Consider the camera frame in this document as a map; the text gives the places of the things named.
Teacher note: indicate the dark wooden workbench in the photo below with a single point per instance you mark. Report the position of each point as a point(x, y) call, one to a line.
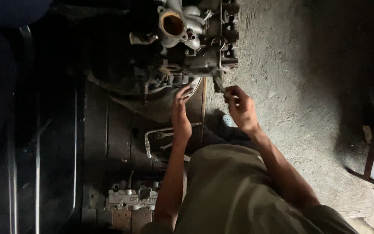
point(122, 146)

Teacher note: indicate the person's olive green shirt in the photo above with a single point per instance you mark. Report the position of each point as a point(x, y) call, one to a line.
point(239, 195)

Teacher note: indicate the L-shaped socket wrench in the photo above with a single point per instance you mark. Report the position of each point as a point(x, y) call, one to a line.
point(161, 136)

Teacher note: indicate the person's left hand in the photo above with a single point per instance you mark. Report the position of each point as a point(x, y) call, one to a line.
point(180, 115)

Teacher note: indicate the person's right hand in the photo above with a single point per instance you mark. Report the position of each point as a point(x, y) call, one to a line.
point(243, 110)

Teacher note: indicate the dark vehicle body panel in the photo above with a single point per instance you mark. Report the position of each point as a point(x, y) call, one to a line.
point(28, 130)

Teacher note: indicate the silver combination spanner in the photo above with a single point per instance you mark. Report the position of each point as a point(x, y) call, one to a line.
point(163, 135)

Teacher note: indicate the grimy car engine block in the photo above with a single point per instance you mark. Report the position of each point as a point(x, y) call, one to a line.
point(174, 48)

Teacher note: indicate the small metal wrench tool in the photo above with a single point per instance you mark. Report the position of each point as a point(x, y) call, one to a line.
point(220, 85)

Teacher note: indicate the small silver spanner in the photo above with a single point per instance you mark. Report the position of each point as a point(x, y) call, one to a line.
point(166, 147)

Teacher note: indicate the silver engine valve cover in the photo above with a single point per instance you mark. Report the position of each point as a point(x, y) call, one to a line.
point(131, 196)

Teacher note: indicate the person's right fingers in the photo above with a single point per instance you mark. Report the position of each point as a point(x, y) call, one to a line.
point(232, 96)

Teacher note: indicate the person's light sandal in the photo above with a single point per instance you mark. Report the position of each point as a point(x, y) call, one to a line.
point(228, 120)

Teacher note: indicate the person's dark trousers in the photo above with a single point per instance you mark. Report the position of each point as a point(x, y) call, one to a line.
point(226, 133)

